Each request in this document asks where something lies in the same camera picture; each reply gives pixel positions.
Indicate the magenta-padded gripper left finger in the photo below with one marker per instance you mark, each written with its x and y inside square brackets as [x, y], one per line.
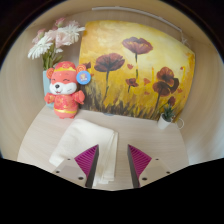
[75, 171]

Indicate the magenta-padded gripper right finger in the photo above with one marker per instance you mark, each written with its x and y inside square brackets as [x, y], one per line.
[148, 170]

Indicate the cream towel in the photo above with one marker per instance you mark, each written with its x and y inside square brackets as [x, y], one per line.
[86, 136]

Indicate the small potted plant white pot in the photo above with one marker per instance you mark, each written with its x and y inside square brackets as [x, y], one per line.
[163, 122]

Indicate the red plush mouse toy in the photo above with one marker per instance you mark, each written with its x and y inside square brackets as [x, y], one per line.
[65, 100]

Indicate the pale blue vase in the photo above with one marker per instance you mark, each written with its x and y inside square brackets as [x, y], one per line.
[46, 86]

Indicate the yellow poppy painting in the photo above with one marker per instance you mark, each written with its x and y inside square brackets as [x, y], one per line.
[140, 73]

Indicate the pink and white flower bouquet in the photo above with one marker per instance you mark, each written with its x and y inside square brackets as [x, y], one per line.
[61, 36]

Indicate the white light bar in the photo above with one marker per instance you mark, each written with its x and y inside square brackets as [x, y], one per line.
[140, 13]

